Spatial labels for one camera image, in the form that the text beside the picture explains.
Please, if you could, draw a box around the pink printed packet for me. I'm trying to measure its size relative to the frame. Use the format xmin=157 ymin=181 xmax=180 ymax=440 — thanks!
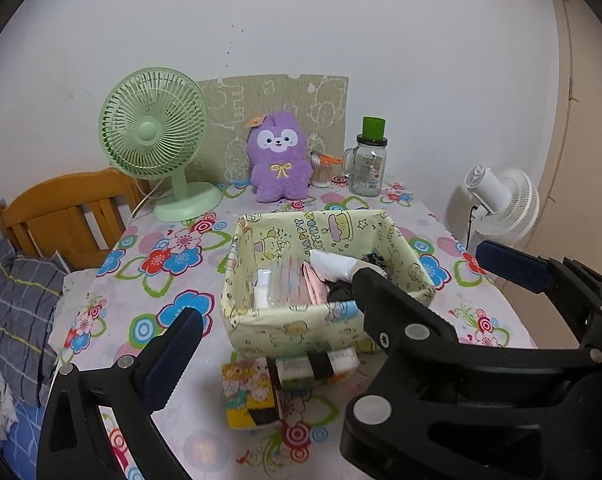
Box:
xmin=302 ymin=249 xmax=377 ymax=306

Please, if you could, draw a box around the pink striped clear package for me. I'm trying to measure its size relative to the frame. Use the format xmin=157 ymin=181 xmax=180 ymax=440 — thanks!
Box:
xmin=267 ymin=254 xmax=311 ymax=307

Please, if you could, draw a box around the black soft cloth bundle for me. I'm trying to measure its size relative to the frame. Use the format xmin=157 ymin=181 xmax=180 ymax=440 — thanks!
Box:
xmin=325 ymin=257 xmax=389 ymax=302

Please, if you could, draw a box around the white foam sponge block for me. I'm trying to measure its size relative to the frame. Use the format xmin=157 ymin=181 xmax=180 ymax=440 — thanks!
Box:
xmin=253 ymin=268 xmax=281 ymax=310

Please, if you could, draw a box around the blue bed sheet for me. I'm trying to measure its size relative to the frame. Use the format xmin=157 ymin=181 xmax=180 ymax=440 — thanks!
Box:
xmin=0 ymin=396 xmax=45 ymax=479

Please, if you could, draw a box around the cream cartoon fabric storage box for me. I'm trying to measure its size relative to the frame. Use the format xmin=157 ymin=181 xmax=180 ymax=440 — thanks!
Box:
xmin=221 ymin=209 xmax=435 ymax=358

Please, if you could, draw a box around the green tissue pack black band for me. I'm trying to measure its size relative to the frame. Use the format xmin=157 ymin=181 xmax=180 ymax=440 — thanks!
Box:
xmin=274 ymin=348 xmax=359 ymax=390

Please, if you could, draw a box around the white floor fan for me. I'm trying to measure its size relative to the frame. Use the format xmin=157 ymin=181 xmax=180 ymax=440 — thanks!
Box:
xmin=444 ymin=165 xmax=540 ymax=249

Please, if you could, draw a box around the grey plaid pillow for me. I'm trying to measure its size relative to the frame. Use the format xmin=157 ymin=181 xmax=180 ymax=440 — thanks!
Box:
xmin=0 ymin=240 xmax=66 ymax=408

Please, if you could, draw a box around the glass jar green lid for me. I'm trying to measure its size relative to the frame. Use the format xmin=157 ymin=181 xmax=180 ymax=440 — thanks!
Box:
xmin=342 ymin=117 xmax=388 ymax=197

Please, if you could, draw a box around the yellow cartoon tissue pack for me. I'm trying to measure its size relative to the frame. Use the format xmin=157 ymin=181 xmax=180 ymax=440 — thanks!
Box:
xmin=221 ymin=356 xmax=279 ymax=430

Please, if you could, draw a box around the cotton swab jar orange lid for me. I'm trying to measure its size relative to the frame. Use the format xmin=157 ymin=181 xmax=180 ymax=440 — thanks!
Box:
xmin=310 ymin=151 xmax=342 ymax=188

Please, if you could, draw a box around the floral tablecloth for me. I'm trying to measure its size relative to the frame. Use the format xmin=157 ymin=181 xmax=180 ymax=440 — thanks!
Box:
xmin=60 ymin=178 xmax=533 ymax=479

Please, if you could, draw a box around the purple plush toy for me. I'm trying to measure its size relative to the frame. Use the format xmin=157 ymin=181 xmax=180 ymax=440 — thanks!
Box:
xmin=246 ymin=110 xmax=313 ymax=203

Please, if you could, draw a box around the wooden bed headboard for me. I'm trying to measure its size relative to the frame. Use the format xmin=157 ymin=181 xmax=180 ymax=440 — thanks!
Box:
xmin=0 ymin=168 xmax=149 ymax=270

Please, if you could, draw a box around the cartoon printed cardboard sheet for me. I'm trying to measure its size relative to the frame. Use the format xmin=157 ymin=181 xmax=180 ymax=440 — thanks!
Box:
xmin=186 ymin=74 xmax=349 ymax=184

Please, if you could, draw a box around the green desk fan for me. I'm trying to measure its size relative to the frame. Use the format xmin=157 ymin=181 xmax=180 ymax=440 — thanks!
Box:
xmin=98 ymin=67 xmax=222 ymax=222

